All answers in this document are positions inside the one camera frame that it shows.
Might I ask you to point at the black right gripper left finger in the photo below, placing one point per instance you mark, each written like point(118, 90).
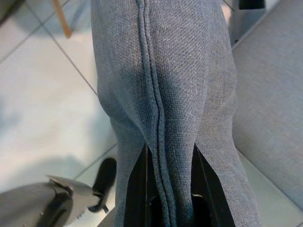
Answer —
point(139, 189)

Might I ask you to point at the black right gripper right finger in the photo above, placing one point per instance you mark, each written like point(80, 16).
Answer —
point(208, 184)

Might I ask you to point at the grey fabric pillow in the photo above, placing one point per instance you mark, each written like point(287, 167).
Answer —
point(180, 78)

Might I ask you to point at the white chair with wooden legs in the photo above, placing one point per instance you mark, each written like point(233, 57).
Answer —
point(62, 21)

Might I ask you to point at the light grey cushioned ottoman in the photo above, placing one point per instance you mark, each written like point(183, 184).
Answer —
point(272, 82)

